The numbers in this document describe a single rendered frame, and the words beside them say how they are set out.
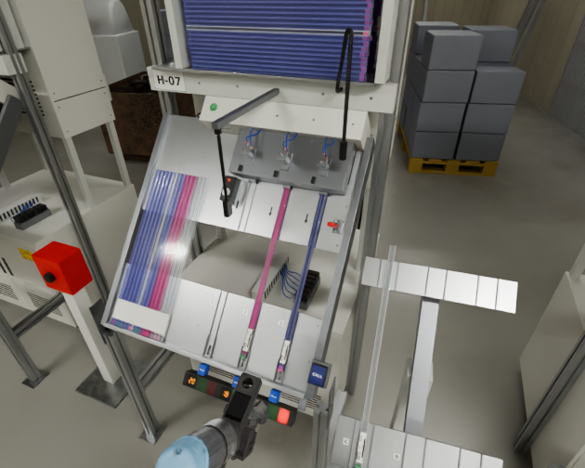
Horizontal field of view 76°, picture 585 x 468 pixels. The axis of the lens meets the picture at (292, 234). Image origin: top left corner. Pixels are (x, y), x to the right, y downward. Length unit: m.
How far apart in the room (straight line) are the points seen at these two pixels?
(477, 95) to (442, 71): 0.39
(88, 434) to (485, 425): 1.71
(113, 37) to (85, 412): 5.30
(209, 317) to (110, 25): 5.71
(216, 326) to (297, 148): 0.55
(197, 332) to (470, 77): 3.22
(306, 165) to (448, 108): 2.88
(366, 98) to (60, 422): 1.82
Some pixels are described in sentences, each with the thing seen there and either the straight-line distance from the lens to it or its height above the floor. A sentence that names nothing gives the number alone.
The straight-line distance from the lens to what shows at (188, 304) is 1.16.
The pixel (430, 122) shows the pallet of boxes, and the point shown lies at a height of 0.51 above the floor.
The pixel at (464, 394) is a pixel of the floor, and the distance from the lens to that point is 2.05.
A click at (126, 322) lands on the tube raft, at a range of 1.27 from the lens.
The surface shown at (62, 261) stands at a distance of 1.57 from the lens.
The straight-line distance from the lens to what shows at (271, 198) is 1.09.
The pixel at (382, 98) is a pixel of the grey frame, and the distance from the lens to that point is 1.05.
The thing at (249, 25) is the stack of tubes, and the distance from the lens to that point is 1.10.
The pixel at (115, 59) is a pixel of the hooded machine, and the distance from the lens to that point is 6.51.
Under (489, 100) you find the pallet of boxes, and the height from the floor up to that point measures 0.72.
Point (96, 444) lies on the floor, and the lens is 1.97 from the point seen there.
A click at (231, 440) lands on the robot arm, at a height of 0.92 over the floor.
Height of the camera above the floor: 1.60
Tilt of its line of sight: 34 degrees down
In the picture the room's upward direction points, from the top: 1 degrees counter-clockwise
